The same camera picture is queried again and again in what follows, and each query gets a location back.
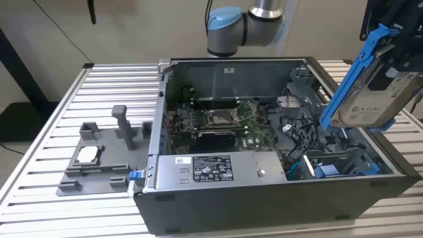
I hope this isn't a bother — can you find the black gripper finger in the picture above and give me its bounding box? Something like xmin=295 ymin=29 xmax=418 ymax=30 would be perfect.
xmin=360 ymin=0 xmax=380 ymax=41
xmin=368 ymin=63 xmax=398 ymax=91

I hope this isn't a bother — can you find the hard disk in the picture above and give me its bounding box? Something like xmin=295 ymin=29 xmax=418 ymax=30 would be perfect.
xmin=320 ymin=23 xmax=423 ymax=135
xmin=306 ymin=158 xmax=382 ymax=179

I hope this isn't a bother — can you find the black disk wire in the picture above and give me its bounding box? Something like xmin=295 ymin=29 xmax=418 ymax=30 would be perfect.
xmin=324 ymin=133 xmax=349 ymax=152

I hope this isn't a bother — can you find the black RAM slot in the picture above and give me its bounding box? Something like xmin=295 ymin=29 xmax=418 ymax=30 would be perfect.
xmin=195 ymin=97 xmax=241 ymax=104

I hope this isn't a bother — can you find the grey metal drive cage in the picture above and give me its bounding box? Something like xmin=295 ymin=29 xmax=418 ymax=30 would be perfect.
xmin=277 ymin=66 xmax=332 ymax=120

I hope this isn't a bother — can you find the metal socket cover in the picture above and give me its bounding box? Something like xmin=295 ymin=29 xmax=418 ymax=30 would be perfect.
xmin=235 ymin=102 xmax=263 ymax=120

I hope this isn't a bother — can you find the green motherboard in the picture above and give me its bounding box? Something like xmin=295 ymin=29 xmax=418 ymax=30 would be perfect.
xmin=165 ymin=99 xmax=282 ymax=156

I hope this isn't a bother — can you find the CPU socket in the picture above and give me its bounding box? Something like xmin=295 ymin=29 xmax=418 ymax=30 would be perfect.
xmin=206 ymin=109 xmax=238 ymax=125

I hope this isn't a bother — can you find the thin metal locking lever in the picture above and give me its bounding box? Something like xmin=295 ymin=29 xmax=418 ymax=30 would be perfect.
xmin=193 ymin=97 xmax=209 ymax=110

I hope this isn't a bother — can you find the silver power supply with label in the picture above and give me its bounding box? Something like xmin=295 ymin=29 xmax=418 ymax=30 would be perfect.
xmin=155 ymin=151 xmax=287 ymax=193

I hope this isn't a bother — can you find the open black PC case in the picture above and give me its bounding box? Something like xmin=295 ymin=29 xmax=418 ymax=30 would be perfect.
xmin=127 ymin=56 xmax=423 ymax=236

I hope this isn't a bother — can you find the grey parts rack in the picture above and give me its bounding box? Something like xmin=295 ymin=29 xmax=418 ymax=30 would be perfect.
xmin=57 ymin=105 xmax=155 ymax=198

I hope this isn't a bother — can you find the silver CPU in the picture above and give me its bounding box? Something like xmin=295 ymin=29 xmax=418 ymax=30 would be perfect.
xmin=77 ymin=146 xmax=101 ymax=163

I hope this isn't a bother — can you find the black stand with base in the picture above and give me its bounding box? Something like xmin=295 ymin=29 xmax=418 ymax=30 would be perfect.
xmin=0 ymin=28 xmax=58 ymax=142

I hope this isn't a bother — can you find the black wire with white tag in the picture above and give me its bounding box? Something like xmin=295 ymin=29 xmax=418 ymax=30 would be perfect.
xmin=279 ymin=115 xmax=301 ymax=161

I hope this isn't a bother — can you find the blue wire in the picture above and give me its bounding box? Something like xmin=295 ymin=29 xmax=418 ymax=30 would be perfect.
xmin=286 ymin=160 xmax=304 ymax=180

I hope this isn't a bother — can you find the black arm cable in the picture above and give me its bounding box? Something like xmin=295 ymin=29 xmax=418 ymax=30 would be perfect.
xmin=205 ymin=0 xmax=215 ymax=32

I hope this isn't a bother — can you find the black hanging strap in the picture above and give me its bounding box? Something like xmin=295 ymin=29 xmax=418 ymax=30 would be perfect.
xmin=87 ymin=0 xmax=98 ymax=25

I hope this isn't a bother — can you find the thin black wall cable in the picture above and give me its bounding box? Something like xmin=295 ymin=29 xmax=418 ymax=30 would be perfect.
xmin=33 ymin=0 xmax=95 ymax=65

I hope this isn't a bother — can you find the thin black floor cable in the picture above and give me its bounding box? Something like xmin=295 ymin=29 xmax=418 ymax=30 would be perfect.
xmin=0 ymin=142 xmax=26 ymax=156

